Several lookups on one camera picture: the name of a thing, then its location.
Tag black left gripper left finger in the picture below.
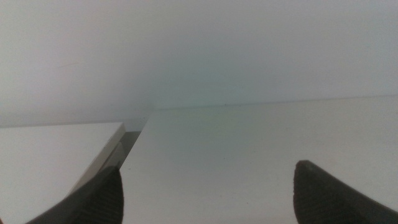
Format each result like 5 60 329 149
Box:
26 166 124 224

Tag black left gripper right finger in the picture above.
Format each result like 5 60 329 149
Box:
293 160 398 224

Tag white side table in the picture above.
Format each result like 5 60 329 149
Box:
0 122 127 224

